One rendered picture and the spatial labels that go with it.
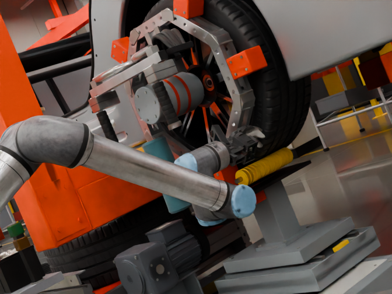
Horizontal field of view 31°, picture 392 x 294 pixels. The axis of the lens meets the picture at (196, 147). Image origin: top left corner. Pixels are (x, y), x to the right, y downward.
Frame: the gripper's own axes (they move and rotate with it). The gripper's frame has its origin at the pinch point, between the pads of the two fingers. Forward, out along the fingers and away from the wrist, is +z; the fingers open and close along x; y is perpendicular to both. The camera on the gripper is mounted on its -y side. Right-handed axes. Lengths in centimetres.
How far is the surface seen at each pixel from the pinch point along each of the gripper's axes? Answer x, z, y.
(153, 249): -48, -26, -13
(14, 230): -40, -64, -41
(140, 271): -53, -33, -11
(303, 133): -259, 378, -195
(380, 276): -26, 6, 53
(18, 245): -44, -65, -37
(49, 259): -93, -30, -66
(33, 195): -40, -49, -52
